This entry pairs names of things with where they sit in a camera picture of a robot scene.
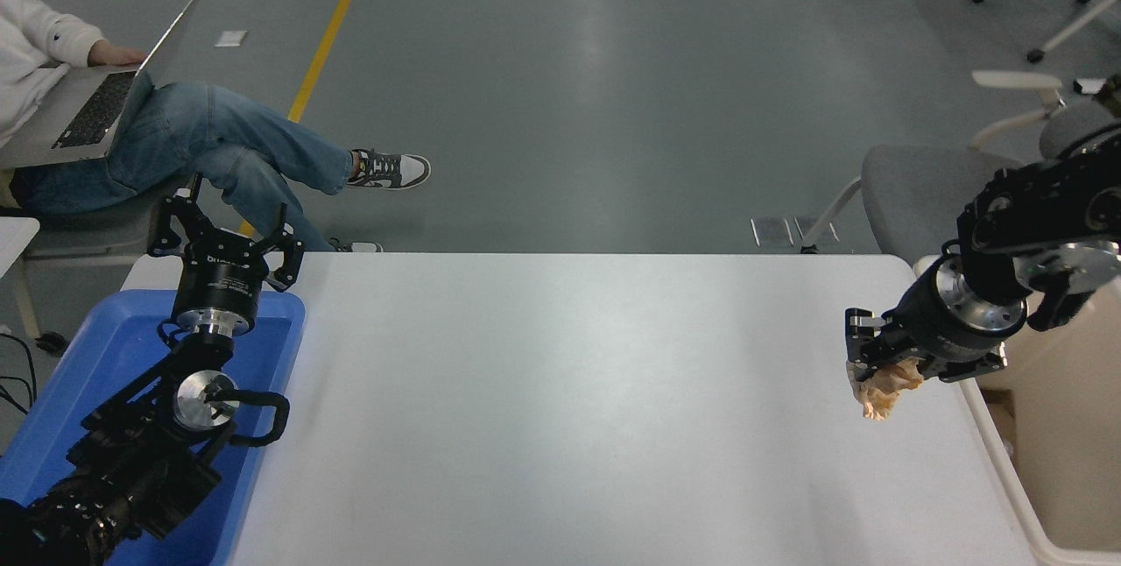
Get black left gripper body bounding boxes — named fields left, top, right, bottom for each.
left=172, top=230, right=275, bottom=316

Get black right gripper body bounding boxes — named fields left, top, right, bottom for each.
left=885, top=261, right=1005, bottom=367

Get tan paper ball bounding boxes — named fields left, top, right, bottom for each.
left=847, top=356, right=926, bottom=422

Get person's hand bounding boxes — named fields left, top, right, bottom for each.
left=88, top=39, right=148, bottom=67

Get brown cardboard piece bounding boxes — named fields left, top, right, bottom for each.
left=976, top=373, right=1019, bottom=455

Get grey padded stool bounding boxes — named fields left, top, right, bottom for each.
left=0, top=172, right=201, bottom=355

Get person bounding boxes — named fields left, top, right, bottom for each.
left=0, top=0, right=432, bottom=253

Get large pale bin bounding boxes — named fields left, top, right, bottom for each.
left=913, top=256, right=1121, bottom=566

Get grey office chair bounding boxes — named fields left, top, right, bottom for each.
left=801, top=69, right=1121, bottom=257

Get silver laptop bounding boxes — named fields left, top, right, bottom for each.
left=0, top=0, right=208, bottom=168

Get blue plastic tray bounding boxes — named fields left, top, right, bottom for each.
left=0, top=288, right=306, bottom=566

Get small white side table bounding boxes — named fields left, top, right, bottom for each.
left=0, top=216, right=41, bottom=279

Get black floor cables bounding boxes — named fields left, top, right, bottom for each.
left=0, top=334, right=39, bottom=416

